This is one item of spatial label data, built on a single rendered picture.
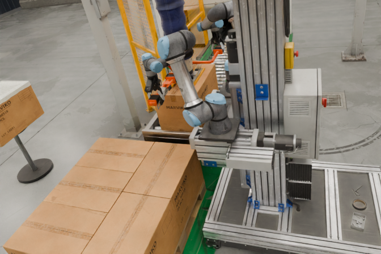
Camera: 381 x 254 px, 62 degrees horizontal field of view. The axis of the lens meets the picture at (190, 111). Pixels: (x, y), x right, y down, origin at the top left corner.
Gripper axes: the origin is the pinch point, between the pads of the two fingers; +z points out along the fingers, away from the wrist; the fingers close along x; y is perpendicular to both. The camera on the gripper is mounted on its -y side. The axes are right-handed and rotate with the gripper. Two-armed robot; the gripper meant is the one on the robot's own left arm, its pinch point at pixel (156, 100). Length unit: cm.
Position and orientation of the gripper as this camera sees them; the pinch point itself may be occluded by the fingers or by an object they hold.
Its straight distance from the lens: 236.4
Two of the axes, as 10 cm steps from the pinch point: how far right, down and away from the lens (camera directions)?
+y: 3.0, -5.5, 7.8
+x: -9.4, -0.3, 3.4
